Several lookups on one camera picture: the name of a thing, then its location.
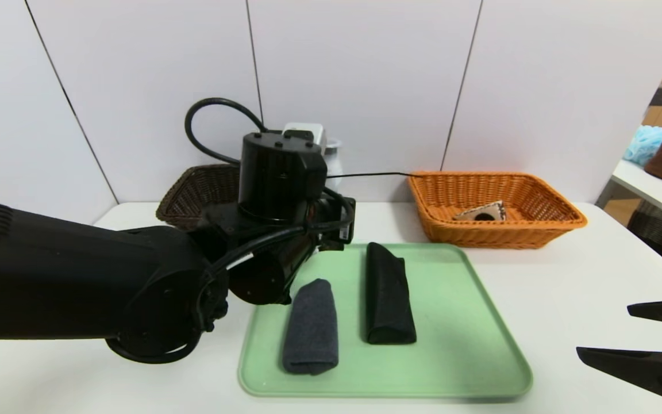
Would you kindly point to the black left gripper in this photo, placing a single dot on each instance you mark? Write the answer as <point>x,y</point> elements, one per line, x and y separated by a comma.
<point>347,228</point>

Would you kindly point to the clear spray bottle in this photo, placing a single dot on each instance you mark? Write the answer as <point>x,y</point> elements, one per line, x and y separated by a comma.
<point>334,167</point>

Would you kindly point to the chocolate cake slice toy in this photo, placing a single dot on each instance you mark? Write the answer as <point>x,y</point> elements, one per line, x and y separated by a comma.
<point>480,213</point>

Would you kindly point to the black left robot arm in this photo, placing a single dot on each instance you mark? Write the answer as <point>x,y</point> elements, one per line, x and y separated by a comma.
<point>78,270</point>

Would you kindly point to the dark brown wicker basket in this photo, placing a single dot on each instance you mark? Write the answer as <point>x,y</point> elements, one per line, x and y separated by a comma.
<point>193,192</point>

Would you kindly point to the orange wicker basket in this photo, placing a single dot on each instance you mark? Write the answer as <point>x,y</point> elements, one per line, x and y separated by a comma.
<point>538,227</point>

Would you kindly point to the black folded cloth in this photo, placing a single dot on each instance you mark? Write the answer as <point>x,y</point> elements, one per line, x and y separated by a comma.
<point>388,299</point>

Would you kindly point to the grey folded towel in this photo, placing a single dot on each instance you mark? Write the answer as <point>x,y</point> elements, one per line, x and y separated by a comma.
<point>311,328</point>

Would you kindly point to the light green plastic tray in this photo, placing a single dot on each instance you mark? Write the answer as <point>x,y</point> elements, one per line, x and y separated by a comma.
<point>451,356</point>

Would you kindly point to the light blue bag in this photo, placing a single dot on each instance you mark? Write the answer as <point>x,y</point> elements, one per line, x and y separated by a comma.
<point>644,144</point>

